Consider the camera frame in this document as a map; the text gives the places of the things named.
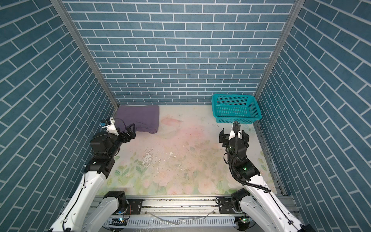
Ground right corner aluminium post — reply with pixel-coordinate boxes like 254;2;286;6
254;0;305;100

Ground aluminium front rail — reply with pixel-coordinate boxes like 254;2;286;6
129;196;220;217

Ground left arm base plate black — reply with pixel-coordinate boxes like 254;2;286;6
127;199;143;215

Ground corner aluminium post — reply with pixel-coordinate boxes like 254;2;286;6
254;0;305;100
51;0;119;110

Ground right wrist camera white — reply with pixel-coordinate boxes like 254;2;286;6
229;125;236;140

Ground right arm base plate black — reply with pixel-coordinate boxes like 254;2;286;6
215;197;235;214

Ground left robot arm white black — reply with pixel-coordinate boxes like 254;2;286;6
49;122;136;232

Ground purple trousers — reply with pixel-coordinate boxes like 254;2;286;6
114;105;159;134

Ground white slotted cable duct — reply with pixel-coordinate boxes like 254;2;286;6
103;216;236;229

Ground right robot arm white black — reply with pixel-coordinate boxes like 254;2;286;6
219;121;314;232

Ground left corner aluminium post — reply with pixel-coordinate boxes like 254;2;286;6
51;0;119;110

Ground teal plastic basket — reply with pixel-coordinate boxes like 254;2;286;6
212;94;262;124

